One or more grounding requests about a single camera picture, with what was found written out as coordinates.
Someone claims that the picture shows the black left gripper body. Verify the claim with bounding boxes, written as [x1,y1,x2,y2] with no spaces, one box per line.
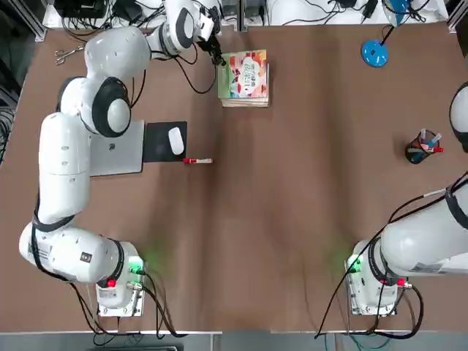
[198,33,223,54]

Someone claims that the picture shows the colourful illustrated green book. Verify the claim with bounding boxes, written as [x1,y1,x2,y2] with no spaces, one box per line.
[217,48,270,100]

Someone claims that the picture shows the silver laptop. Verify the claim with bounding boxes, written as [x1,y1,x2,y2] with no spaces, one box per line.
[88,119,146,178]

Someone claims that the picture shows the white computer mouse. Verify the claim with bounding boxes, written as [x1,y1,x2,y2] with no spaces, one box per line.
[167,127,185,156]

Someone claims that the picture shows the black mouse mat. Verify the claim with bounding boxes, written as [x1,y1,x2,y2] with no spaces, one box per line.
[141,121,189,164]

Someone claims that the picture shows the silver scissors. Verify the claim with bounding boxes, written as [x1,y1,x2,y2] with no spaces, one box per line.
[54,44,87,67]

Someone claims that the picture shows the blue desk lamp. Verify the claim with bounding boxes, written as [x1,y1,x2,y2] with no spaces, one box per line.
[361,0,411,69]

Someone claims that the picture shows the grey power adapter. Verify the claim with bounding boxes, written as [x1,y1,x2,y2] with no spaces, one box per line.
[361,0,380,19]

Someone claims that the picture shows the black pen holder cup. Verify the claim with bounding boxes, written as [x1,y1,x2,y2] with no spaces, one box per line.
[404,133,437,166]

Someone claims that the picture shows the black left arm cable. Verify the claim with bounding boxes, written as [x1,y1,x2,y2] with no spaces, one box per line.
[174,46,221,94]

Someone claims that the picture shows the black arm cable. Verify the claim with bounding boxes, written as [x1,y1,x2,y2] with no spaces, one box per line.
[314,187,455,339]
[174,46,221,94]

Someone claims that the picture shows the aluminium frame post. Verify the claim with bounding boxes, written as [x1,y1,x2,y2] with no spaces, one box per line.
[238,0,251,33]
[20,0,49,43]
[447,0,468,34]

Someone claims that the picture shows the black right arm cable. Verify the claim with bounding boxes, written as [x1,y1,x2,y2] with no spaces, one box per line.
[314,187,455,339]

